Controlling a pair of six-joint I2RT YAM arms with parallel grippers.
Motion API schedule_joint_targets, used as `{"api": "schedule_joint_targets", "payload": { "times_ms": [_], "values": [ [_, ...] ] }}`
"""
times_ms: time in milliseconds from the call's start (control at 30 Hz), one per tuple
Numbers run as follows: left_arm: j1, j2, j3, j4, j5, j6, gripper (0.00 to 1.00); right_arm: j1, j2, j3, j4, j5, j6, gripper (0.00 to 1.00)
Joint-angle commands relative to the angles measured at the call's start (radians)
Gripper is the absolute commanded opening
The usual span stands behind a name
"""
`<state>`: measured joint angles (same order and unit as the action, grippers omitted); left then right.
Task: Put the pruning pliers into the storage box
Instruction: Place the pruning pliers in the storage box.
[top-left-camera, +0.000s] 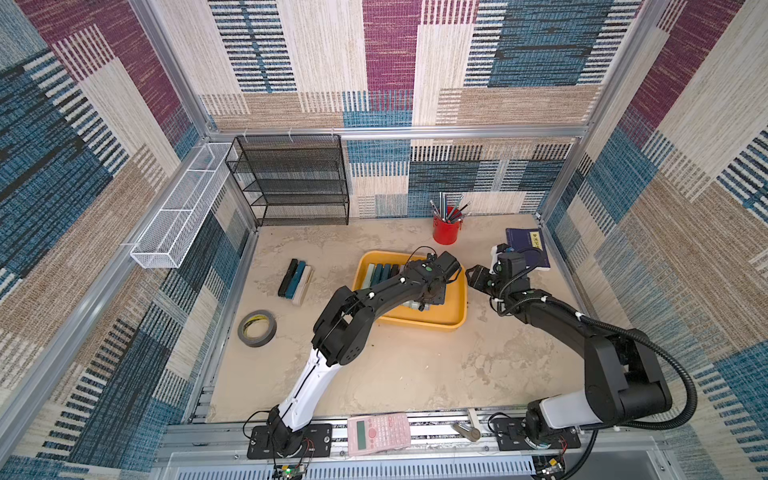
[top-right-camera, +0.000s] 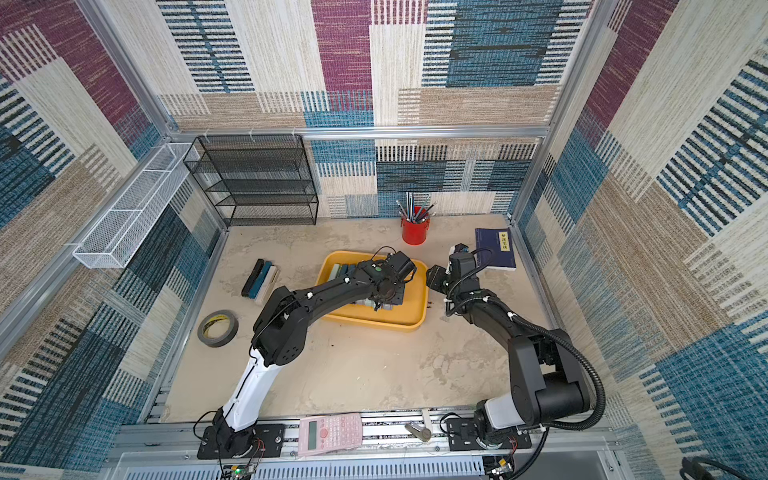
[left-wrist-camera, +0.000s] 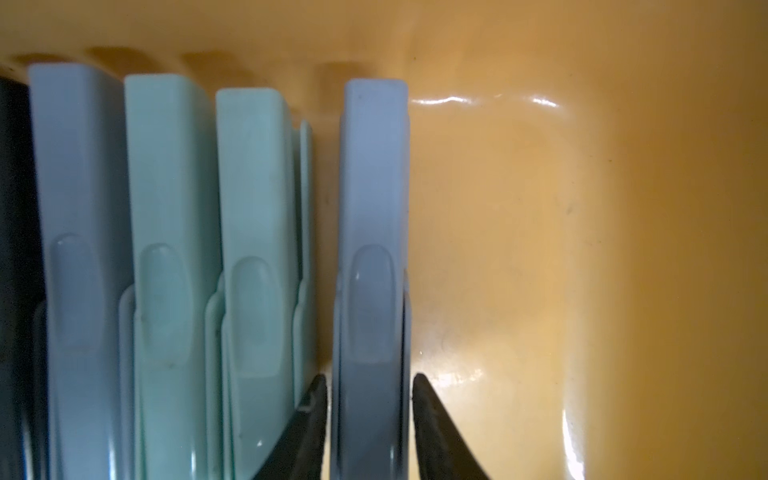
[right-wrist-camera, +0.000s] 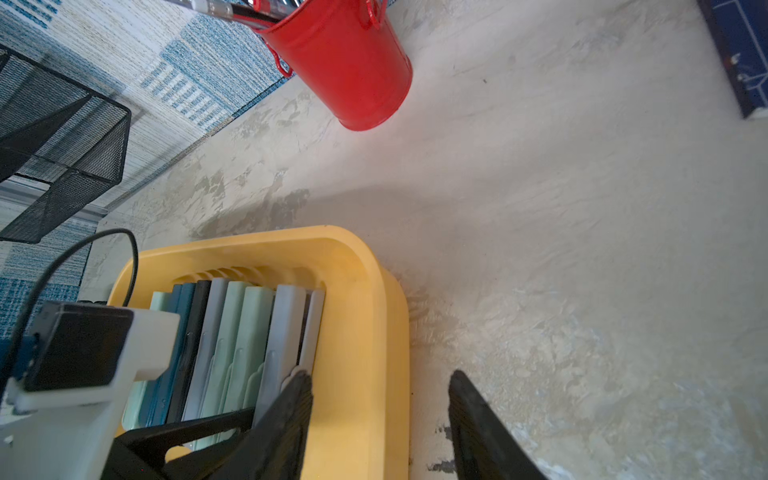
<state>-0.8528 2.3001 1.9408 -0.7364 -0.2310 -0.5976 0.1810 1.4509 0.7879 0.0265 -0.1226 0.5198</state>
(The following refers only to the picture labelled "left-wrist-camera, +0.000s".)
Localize mint green pliers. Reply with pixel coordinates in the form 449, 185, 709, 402
216, 88, 317, 479
125, 74, 222, 479

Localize black pruning pliers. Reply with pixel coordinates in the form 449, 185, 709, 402
1, 78, 47, 479

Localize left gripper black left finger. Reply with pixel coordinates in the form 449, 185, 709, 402
253, 374, 328, 480

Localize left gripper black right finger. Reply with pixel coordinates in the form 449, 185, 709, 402
412, 373, 489, 480

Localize yellow plastic storage tray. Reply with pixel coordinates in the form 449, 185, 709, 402
1, 1, 767, 479

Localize grey pruning pliers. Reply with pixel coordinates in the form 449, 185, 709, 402
29, 63, 133, 479

